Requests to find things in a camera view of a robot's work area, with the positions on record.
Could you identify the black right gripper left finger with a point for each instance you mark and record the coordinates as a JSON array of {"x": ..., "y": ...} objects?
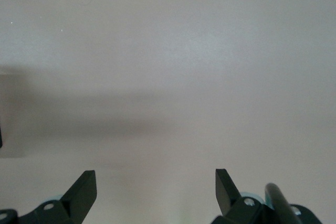
[{"x": 78, "y": 197}]

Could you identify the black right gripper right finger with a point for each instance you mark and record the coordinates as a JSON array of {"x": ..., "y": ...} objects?
[{"x": 228, "y": 200}]

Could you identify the large table cover mat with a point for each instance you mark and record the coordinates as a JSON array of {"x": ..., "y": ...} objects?
[{"x": 168, "y": 51}]

